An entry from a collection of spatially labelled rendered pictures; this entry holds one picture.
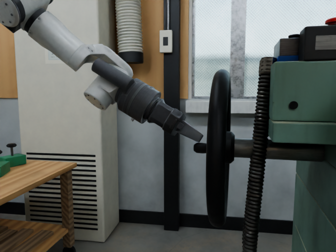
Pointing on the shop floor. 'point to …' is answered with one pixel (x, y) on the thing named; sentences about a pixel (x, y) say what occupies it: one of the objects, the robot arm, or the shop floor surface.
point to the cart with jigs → (39, 233)
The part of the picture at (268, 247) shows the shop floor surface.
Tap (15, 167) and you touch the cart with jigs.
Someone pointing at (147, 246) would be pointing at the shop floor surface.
